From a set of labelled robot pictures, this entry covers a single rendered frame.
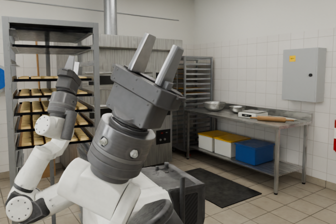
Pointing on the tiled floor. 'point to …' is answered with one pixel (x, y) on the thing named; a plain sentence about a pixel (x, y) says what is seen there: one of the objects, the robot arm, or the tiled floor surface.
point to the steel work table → (306, 118)
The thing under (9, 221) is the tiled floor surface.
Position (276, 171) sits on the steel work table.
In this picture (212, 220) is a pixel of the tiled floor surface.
